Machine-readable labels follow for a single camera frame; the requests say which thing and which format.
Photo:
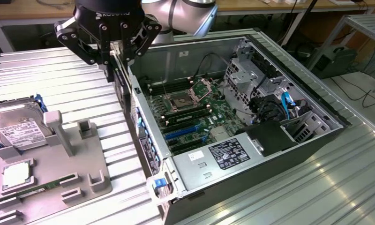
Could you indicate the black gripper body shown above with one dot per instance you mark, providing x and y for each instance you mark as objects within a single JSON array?
[{"x": 110, "y": 11}]

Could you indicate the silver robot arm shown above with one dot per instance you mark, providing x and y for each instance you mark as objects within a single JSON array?
[{"x": 188, "y": 16}]

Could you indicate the wooden desk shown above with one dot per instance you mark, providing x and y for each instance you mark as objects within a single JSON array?
[{"x": 19, "y": 10}]

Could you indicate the thin metal locking lever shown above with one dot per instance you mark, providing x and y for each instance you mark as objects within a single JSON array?
[{"x": 165, "y": 86}]

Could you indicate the black RAM slot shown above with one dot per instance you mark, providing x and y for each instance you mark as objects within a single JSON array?
[
  {"x": 170, "y": 87},
  {"x": 186, "y": 111},
  {"x": 188, "y": 114},
  {"x": 171, "y": 90}
]

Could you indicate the metal socket cover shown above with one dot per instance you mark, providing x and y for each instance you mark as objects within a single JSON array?
[{"x": 193, "y": 88}]

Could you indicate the CPU socket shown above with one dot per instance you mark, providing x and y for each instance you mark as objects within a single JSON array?
[{"x": 179, "y": 100}]

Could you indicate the metal disk bay cage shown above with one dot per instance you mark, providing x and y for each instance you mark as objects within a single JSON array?
[{"x": 242, "y": 77}]

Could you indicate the installed green RAM stick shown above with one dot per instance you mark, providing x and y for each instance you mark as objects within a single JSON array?
[{"x": 185, "y": 118}]

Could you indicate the green motherboard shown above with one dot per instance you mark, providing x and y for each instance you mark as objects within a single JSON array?
[{"x": 213, "y": 112}]

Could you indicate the hard disk with white label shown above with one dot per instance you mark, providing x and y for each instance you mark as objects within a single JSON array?
[{"x": 19, "y": 131}]

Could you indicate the blue long expansion slot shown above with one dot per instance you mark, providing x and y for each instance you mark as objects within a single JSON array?
[{"x": 185, "y": 132}]

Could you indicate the small silver chipset heatsink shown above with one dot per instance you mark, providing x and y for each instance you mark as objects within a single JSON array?
[{"x": 222, "y": 133}]

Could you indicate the grey parts rack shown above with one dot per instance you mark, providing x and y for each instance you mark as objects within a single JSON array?
[{"x": 50, "y": 164}]

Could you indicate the black plastic air shroud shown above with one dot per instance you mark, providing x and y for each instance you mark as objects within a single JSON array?
[{"x": 269, "y": 138}]

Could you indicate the black floor device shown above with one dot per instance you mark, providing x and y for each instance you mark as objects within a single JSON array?
[{"x": 334, "y": 61}]

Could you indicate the CPU with metal lid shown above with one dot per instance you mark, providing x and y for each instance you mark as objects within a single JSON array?
[{"x": 17, "y": 174}]

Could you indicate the grey power supply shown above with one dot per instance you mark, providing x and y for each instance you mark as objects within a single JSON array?
[{"x": 206, "y": 168}]

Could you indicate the green RAM stick on holder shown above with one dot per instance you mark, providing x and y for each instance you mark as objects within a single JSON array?
[{"x": 43, "y": 187}]

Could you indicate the blue case release latch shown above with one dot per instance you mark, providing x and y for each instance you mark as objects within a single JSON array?
[{"x": 159, "y": 183}]

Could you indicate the perforated metal disk bay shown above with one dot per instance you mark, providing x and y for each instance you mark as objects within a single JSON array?
[{"x": 309, "y": 126}]

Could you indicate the aluminium slat table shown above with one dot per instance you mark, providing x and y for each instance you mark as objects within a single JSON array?
[{"x": 369, "y": 23}]

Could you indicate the open PC case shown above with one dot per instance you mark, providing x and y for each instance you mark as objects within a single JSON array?
[{"x": 238, "y": 187}]

